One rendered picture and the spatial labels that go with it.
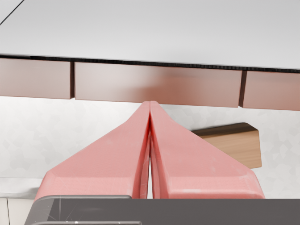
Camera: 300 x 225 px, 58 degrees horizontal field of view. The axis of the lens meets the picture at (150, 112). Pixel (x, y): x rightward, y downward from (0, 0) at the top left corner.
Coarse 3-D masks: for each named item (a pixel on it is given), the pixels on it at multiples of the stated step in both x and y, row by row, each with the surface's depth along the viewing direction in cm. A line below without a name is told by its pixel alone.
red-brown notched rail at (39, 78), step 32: (0, 64) 28; (32, 64) 28; (64, 64) 28; (96, 64) 28; (128, 64) 29; (32, 96) 29; (64, 96) 29; (96, 96) 29; (128, 96) 29; (160, 96) 29; (192, 96) 29; (224, 96) 29; (256, 96) 29; (288, 96) 29
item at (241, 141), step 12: (192, 132) 44; (204, 132) 43; (216, 132) 42; (228, 132) 41; (240, 132) 40; (252, 132) 40; (216, 144) 40; (228, 144) 40; (240, 144) 40; (252, 144) 40; (240, 156) 40; (252, 156) 40; (252, 168) 41
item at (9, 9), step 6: (0, 0) 25; (6, 0) 25; (12, 0) 25; (18, 0) 25; (0, 6) 25; (6, 6) 25; (12, 6) 25; (0, 12) 25; (6, 12) 25; (0, 18) 25; (6, 18) 25
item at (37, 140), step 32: (0, 96) 43; (0, 128) 44; (32, 128) 44; (64, 128) 44; (96, 128) 44; (192, 128) 45; (256, 128) 45; (288, 128) 45; (0, 160) 45; (32, 160) 45; (288, 160) 46; (288, 192) 47
